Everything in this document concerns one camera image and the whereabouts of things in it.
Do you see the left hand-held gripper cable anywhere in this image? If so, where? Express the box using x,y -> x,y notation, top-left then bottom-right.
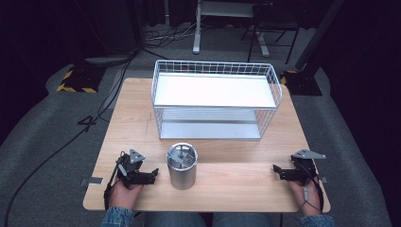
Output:
103,150 -> 127,212

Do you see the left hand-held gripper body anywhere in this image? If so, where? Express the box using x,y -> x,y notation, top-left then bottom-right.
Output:
115,148 -> 147,190

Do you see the black slanted stand pole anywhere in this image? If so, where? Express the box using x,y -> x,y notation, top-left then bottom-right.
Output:
294,0 -> 345,72

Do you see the black chair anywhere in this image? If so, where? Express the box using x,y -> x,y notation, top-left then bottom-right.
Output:
240,2 -> 301,65

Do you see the white metal desk frame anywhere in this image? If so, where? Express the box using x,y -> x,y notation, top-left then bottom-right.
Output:
192,0 -> 271,59

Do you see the white wire shelf rack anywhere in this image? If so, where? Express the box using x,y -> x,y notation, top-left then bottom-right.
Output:
150,59 -> 284,141

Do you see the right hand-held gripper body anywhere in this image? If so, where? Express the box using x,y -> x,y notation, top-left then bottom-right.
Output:
284,148 -> 327,186

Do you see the person's right hand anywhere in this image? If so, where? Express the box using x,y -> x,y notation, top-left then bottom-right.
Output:
288,177 -> 323,218

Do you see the black stand base striped tape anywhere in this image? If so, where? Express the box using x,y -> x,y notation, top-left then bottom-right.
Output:
56,59 -> 107,95
279,69 -> 323,97

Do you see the long black floor cable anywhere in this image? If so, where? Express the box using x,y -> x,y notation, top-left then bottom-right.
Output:
3,50 -> 140,221

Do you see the right hand-held gripper cable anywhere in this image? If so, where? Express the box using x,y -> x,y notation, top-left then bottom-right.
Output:
294,164 -> 325,221

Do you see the silver metal canister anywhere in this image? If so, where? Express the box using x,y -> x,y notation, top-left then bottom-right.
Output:
166,142 -> 200,191

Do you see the hand-held gripper cable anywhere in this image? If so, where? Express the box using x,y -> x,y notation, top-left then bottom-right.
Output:
103,150 -> 127,212
294,164 -> 325,221

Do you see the person's left hand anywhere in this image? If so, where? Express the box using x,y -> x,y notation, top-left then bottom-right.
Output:
108,179 -> 145,211

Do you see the bundle of floor cables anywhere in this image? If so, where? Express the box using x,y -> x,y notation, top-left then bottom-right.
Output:
144,18 -> 206,44

